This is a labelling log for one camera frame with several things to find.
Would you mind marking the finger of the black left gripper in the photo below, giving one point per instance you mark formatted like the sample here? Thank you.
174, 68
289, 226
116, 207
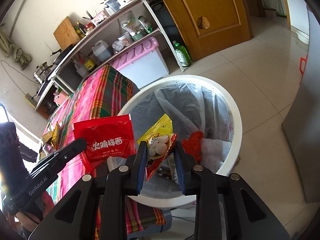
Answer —
54, 163

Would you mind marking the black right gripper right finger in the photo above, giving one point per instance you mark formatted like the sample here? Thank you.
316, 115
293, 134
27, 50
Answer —
226, 206

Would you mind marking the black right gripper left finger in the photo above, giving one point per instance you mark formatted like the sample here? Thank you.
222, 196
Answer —
96, 203

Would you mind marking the red noodle packet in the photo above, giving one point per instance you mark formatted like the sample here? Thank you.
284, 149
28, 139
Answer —
105, 137

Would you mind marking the red plastic bag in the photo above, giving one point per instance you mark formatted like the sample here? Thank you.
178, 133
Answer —
192, 146

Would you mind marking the yellow egg snack packet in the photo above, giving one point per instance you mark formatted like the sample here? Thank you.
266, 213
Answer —
160, 140

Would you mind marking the white round trash bin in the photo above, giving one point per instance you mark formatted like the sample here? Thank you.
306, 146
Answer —
193, 103

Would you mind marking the gold snack bag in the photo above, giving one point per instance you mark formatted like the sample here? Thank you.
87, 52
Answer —
52, 137

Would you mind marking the white power strip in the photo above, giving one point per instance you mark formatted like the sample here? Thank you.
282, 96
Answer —
30, 99

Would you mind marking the pink plastic basket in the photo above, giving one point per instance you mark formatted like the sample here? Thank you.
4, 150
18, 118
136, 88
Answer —
60, 97

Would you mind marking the pink plaid tablecloth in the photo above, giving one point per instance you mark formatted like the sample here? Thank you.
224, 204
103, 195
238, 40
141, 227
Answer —
102, 94

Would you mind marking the steel steamer pot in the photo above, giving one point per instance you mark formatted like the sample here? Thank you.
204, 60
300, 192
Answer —
41, 72

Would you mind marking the dark soy sauce bottle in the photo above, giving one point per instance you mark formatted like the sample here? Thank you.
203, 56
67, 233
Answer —
87, 62

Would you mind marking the black frying pan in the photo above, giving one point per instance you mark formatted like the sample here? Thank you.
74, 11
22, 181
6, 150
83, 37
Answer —
61, 54

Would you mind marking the hanging grey cloth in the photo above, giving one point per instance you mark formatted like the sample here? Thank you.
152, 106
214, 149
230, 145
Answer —
10, 49

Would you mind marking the white oil jug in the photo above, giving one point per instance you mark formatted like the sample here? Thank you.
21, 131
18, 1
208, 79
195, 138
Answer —
102, 51

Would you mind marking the wooden cutting board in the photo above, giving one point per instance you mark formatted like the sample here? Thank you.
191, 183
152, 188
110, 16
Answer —
65, 34

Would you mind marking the pink lid storage box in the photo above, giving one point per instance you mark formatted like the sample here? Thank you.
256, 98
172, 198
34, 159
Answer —
142, 64

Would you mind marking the green plastic bottle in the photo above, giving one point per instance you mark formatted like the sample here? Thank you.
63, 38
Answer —
182, 54

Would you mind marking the pink chopstick holder box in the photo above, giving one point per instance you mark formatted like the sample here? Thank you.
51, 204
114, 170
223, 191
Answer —
100, 17

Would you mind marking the white metal shelf rack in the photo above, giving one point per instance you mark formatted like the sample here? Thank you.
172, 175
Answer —
106, 31

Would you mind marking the clear water filter jug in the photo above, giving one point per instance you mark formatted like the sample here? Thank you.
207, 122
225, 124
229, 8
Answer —
112, 6

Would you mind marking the wooden door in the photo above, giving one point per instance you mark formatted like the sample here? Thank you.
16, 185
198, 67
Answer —
209, 26

